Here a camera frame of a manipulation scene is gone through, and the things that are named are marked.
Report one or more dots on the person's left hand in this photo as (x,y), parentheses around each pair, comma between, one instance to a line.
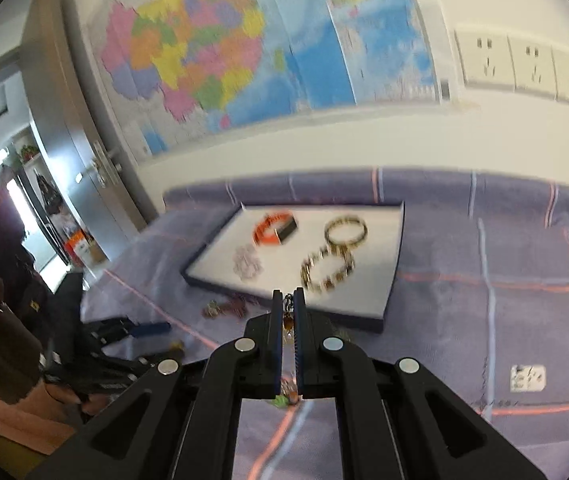
(89,401)

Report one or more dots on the small white card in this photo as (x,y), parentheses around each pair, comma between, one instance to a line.
(528,378)

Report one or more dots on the orange white box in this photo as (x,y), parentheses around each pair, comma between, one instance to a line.
(82,247)

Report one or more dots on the person's left forearm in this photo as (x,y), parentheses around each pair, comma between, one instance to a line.
(9,420)

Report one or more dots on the purple checked blanket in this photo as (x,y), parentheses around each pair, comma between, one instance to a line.
(464,320)

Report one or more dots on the navy box tray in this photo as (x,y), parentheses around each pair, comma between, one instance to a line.
(364,280)

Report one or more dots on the metal door latch plate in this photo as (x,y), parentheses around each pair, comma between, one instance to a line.
(107,162)

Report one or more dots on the colourful wall map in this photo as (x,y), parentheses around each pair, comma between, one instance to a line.
(214,35)

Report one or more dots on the potted green plant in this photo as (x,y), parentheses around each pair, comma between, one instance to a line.
(28,152)

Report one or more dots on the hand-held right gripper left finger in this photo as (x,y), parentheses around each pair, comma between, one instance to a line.
(279,350)

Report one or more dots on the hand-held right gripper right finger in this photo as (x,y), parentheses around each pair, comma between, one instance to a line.
(298,355)

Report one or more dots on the purple checked bolster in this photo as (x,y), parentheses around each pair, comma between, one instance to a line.
(439,187)

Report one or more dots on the patterned amber bangle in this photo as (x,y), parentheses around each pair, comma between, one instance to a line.
(345,244)

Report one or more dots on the orange smartwatch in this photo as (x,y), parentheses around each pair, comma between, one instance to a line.
(267,232)

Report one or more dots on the grey door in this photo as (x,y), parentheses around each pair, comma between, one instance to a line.
(64,110)

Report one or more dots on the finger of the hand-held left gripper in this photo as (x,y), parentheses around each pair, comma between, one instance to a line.
(154,360)
(152,329)

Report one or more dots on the hanging black garment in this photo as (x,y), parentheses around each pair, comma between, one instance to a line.
(48,192)

